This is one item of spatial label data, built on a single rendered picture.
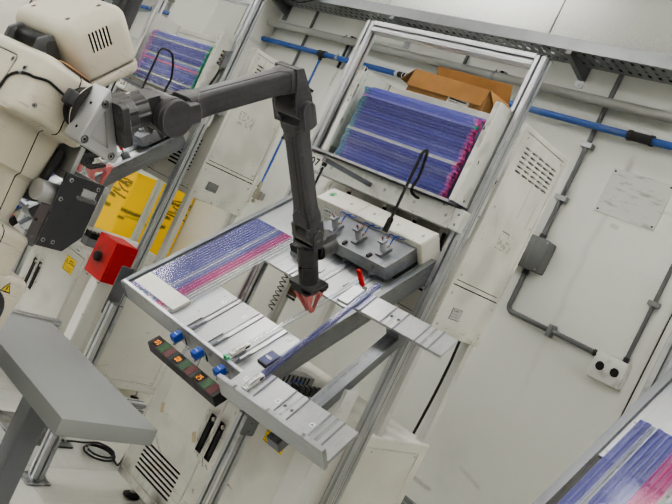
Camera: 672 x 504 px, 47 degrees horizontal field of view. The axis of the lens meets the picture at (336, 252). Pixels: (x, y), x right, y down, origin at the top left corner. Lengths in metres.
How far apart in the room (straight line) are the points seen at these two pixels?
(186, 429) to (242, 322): 0.55
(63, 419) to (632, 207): 2.78
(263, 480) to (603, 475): 1.05
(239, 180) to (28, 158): 2.07
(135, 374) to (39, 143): 2.22
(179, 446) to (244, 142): 1.51
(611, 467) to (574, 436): 1.88
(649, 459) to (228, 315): 1.18
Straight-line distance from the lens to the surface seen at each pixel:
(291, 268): 2.42
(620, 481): 1.75
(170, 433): 2.71
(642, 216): 3.73
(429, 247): 2.35
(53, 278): 3.53
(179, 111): 1.58
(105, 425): 1.72
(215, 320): 2.27
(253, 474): 2.41
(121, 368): 3.68
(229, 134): 3.53
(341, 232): 2.45
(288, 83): 1.80
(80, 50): 1.62
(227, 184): 3.59
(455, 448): 3.90
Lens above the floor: 1.19
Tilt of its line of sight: 2 degrees down
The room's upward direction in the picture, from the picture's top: 26 degrees clockwise
